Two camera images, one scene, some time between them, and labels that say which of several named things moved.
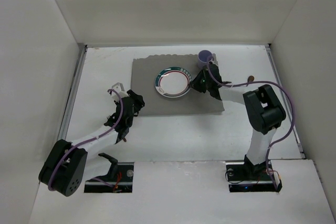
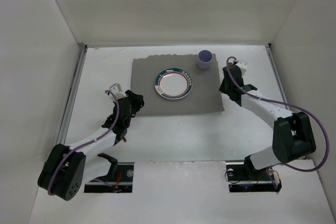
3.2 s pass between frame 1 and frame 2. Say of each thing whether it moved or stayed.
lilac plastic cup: stayed
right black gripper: moved
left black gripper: stayed
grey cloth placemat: stayed
